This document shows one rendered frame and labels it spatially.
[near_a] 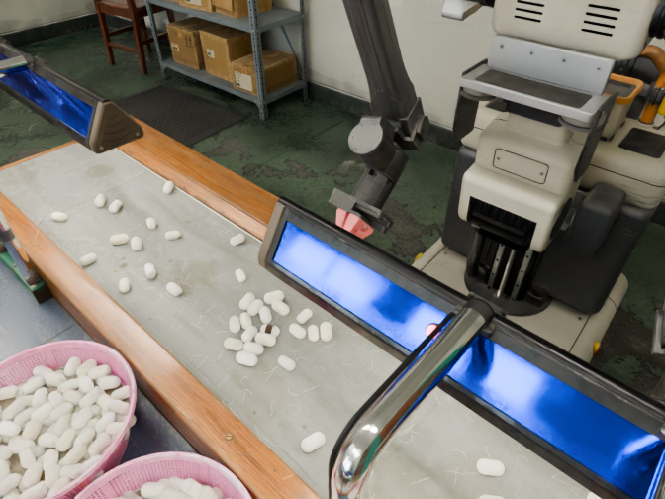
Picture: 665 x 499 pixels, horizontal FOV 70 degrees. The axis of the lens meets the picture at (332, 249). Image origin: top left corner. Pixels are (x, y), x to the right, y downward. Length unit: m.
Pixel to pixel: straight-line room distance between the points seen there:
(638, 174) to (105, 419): 1.23
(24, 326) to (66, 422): 0.32
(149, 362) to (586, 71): 0.89
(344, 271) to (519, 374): 0.17
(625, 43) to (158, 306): 0.93
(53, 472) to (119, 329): 0.23
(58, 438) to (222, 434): 0.24
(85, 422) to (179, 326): 0.20
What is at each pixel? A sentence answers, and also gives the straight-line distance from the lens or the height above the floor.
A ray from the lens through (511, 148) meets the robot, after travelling 1.13.
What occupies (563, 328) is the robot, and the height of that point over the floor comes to 0.28.
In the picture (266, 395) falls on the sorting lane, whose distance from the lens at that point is 0.77.
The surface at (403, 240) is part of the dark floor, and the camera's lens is 2.19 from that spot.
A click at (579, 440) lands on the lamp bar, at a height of 1.07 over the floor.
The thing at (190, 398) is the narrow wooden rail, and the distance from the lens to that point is 0.76.
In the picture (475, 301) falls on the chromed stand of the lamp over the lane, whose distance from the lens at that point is 0.39.
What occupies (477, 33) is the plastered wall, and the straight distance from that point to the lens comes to 2.70.
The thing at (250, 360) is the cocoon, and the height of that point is 0.76.
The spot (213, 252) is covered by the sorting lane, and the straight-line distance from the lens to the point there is 1.01.
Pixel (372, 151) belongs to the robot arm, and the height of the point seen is 1.03.
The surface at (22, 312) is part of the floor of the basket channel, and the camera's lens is 1.14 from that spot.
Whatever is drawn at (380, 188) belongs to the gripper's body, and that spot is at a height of 0.95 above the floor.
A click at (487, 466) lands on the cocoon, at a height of 0.76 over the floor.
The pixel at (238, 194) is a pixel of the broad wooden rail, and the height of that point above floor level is 0.76.
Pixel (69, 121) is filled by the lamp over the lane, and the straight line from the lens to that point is 0.84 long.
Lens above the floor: 1.39
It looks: 41 degrees down
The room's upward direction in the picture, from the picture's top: straight up
